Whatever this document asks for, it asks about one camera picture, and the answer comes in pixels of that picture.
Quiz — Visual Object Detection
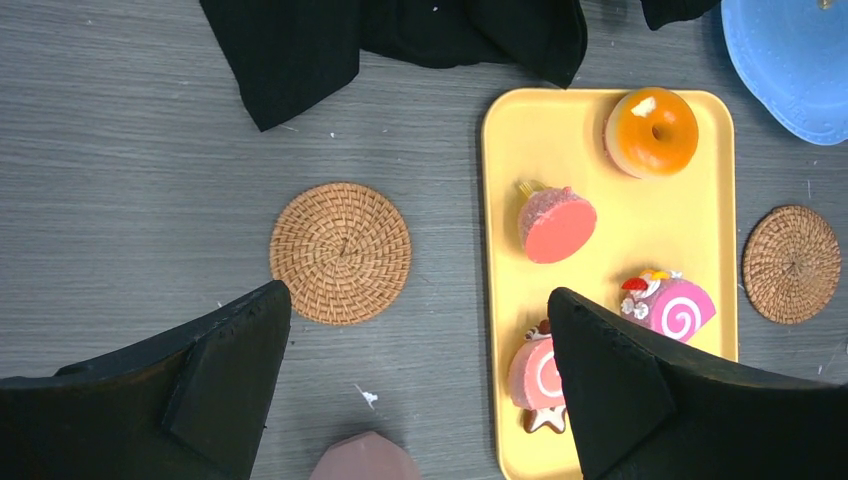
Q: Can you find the brown star cookie left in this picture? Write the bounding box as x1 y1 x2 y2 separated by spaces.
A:
522 405 567 434

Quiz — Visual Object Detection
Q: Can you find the pink mug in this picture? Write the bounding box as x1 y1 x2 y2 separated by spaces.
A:
309 431 422 480

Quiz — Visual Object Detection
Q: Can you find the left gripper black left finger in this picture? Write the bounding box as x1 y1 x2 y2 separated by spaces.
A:
1 280 292 479

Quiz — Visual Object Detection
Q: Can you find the pink cube cake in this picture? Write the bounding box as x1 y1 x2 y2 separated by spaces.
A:
620 269 717 343

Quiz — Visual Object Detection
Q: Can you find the orange donut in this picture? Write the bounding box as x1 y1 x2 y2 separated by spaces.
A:
602 87 700 179

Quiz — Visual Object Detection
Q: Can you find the right woven coaster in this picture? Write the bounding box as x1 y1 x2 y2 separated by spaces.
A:
742 205 842 325

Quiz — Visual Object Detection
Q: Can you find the blue three-tier cake stand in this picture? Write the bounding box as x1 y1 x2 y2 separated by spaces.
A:
720 0 847 146

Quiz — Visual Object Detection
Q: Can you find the red round cake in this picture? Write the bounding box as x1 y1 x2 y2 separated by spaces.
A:
518 180 597 264

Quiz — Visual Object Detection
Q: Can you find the pink swirl roll cake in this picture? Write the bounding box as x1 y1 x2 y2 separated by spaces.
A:
508 319 566 410

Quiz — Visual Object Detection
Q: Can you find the yellow tray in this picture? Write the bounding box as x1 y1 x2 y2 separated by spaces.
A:
480 88 739 479

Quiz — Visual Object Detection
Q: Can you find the left woven coaster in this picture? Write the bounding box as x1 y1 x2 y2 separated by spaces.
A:
269 182 412 327

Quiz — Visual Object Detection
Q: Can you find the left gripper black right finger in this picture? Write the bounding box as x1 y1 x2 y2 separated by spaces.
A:
548 287 847 479

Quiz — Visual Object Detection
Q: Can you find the black cloth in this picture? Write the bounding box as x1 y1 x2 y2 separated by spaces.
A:
198 0 723 133

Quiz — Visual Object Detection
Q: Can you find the woven coaster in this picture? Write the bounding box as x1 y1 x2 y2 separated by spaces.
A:
269 182 412 327
742 205 842 325

